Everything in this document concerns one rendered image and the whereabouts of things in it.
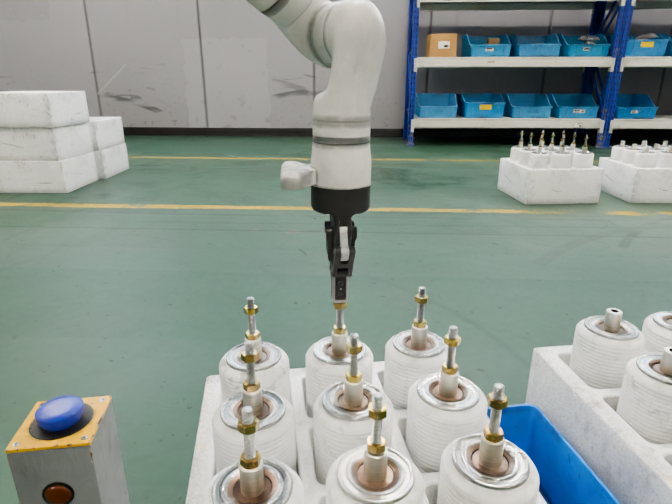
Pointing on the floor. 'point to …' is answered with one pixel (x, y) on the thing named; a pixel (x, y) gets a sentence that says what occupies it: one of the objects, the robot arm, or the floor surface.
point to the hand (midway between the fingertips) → (339, 286)
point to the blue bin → (553, 458)
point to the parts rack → (541, 66)
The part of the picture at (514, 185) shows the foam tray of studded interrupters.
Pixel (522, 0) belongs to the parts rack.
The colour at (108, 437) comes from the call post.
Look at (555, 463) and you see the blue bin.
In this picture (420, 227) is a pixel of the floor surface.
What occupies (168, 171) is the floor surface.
